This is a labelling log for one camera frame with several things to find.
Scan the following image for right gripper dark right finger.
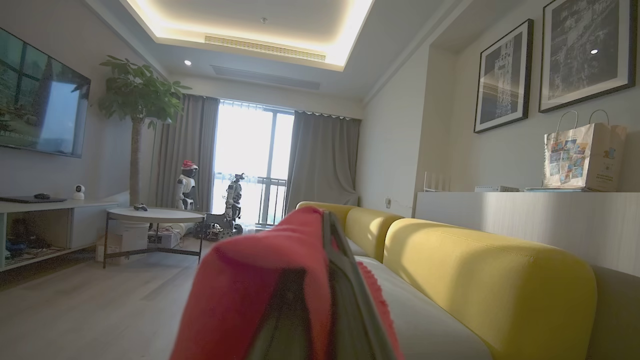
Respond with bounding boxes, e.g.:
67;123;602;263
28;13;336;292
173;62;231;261
322;210;399;360

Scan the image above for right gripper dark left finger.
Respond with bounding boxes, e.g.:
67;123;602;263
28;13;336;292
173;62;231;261
247;267;309;360

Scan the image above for red garment with white trim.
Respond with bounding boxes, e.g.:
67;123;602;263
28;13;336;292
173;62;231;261
170;205;406;360

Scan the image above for medium yellow sofa back cushion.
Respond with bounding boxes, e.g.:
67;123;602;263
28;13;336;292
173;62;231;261
344;206;405;264

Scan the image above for small yellow sofa back cushion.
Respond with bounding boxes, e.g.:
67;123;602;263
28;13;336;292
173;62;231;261
296;201;359;234

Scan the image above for black balcony railing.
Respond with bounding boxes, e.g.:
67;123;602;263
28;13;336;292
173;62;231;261
255;176;289;227

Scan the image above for wheeled humanoid robot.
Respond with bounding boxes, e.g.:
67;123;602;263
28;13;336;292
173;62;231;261
202;172;246;241

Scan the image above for large yellow sofa back cushion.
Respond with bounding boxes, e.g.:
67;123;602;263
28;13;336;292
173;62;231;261
382;217;599;360

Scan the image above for small white box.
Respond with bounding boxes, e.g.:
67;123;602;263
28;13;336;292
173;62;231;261
147;229;182;250

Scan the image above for grey curtain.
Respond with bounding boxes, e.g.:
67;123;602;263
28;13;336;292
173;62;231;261
284;111;362;214
149;94;221;213

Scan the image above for white humanoid robot red hat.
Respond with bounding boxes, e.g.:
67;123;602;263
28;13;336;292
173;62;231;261
175;159;200;211

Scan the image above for round white coffee table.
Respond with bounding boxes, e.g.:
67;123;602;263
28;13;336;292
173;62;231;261
102;207;207;270

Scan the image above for cardboard box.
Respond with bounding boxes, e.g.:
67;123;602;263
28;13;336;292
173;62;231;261
95;232;137;264

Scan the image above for white television cabinet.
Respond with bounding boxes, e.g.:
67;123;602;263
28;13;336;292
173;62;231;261
0;198;121;274

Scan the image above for tall green potted tree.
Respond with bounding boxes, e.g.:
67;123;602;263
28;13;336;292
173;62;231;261
97;55;193;207

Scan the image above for long ceiling air vent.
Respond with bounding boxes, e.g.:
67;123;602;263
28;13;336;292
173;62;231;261
203;34;328;64

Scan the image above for narrow black framed picture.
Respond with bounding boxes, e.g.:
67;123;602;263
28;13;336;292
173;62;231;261
473;18;535;135

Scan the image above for printed paper shopping bag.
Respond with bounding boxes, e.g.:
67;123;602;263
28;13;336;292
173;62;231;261
542;109;628;193

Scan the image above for wide black framed picture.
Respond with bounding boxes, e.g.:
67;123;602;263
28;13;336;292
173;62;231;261
538;0;639;114

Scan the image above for wall-mounted flat television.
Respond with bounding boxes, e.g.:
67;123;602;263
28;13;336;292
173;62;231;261
0;27;92;159

